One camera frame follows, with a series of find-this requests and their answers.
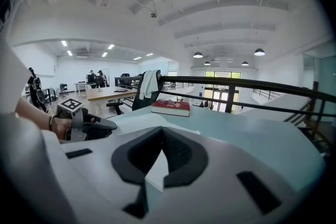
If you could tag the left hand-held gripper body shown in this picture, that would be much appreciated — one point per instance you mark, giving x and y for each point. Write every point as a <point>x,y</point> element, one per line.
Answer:
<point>77,123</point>

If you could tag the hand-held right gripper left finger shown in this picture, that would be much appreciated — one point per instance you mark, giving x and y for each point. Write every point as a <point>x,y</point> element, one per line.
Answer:
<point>92,178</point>

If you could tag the black office chair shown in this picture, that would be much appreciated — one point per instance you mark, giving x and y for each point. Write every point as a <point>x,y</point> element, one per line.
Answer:
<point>139,105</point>

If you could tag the person's left forearm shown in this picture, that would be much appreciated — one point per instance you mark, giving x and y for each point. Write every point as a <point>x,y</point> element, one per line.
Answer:
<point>31,112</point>

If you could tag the person's left hand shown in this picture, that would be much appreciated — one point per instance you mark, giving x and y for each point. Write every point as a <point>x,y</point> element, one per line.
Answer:
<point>61,127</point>

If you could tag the red hardcover book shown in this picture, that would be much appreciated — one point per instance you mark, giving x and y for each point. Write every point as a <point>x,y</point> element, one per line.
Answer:
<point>170,109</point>

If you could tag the light wooden desk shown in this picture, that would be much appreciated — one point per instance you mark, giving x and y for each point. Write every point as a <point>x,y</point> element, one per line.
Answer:
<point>107,94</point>

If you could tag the round ceiling fixture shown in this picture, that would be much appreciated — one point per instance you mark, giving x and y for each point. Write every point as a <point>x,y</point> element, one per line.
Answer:
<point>153,15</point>

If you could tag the black pendant lamp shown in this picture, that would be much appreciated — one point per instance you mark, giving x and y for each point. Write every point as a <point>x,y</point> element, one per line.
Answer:
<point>245,63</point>
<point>259,52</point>
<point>207,63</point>
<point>198,55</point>

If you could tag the black flat tablet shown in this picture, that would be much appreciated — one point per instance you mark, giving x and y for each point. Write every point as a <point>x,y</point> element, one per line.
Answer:
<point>120,90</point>

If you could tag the glass entrance doors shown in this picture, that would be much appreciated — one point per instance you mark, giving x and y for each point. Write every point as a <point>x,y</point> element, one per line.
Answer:
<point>221,91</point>

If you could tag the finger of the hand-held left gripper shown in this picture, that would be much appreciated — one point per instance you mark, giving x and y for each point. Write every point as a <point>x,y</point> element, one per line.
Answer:
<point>97,133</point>
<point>102,123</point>

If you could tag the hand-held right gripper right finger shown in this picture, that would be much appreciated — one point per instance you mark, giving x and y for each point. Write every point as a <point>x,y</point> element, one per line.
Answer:
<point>218,191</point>

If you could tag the person's white printed shirt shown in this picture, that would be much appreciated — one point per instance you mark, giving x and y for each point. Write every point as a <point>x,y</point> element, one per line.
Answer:
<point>14,73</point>

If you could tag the white garment on chair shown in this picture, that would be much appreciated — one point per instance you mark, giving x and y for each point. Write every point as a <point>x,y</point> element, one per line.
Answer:
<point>148,84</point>

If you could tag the black metal railing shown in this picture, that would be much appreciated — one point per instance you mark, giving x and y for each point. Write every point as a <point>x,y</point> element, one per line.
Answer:
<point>236,84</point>

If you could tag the group of ceiling light panels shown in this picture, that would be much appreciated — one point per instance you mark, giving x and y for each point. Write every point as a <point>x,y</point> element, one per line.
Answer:
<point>64,43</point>

